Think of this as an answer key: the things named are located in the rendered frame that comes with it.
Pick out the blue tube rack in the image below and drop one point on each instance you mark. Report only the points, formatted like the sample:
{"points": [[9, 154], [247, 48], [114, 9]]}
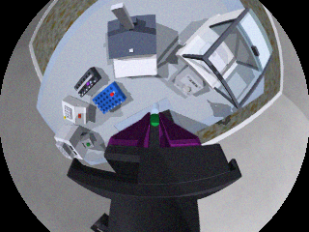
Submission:
{"points": [[105, 102]]}

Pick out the white block with grey holes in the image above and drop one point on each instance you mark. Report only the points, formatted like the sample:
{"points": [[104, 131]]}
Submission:
{"points": [[78, 111]]}

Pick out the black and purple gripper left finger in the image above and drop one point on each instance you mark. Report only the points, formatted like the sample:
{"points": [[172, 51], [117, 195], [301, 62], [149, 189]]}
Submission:
{"points": [[137, 134]]}

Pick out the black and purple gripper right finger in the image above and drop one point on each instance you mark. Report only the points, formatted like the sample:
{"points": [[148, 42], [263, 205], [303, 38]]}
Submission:
{"points": [[173, 135]]}

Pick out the white block with round holes on base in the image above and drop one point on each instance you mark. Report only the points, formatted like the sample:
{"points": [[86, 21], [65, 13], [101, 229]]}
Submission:
{"points": [[68, 138]]}

